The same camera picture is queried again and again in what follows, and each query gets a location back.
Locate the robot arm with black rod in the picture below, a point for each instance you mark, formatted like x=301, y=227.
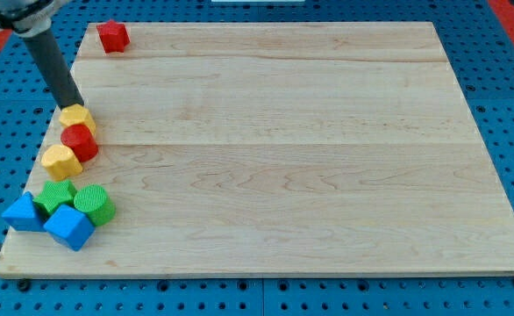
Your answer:
x=31, y=20

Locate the wooden board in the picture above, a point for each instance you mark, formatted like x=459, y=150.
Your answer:
x=305, y=150

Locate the green cylinder block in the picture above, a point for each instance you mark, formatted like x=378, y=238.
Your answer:
x=94, y=201

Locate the red cylinder block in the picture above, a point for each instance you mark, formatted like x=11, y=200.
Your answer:
x=82, y=142

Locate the yellow hexagon block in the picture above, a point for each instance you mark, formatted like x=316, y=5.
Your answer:
x=77, y=114

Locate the red star block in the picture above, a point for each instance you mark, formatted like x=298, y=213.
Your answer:
x=114, y=36

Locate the yellow heart block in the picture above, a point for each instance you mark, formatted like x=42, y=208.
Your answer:
x=60, y=162

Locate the blue cube block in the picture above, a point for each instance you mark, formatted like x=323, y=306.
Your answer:
x=69, y=227

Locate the green star block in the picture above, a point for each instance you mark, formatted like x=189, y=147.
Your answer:
x=53, y=195

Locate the blue triangle block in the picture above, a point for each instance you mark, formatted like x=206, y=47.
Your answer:
x=24, y=215

